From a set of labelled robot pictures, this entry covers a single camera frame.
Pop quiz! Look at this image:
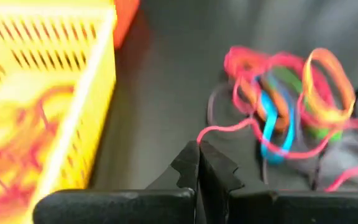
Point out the orange plastic basket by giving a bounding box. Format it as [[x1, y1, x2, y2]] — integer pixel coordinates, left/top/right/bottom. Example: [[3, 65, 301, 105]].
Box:
[[113, 0, 141, 50]]

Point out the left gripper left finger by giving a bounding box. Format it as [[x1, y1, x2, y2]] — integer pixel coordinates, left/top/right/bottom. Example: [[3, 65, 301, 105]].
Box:
[[32, 140, 201, 224]]

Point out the orange rubber band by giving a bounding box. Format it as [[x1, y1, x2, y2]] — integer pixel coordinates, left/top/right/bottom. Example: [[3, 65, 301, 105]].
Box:
[[239, 74, 290, 132], [302, 47, 356, 125]]

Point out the blue rubber band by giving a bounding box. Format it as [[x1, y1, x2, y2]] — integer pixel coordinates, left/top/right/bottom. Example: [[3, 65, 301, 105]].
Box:
[[259, 88, 296, 165]]

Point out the yellow plastic basket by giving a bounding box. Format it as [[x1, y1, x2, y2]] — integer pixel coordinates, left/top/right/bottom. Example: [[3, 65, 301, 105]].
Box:
[[0, 0, 117, 224]]

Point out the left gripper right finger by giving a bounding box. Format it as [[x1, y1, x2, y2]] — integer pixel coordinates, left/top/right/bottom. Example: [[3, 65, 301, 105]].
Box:
[[199, 140, 358, 224]]

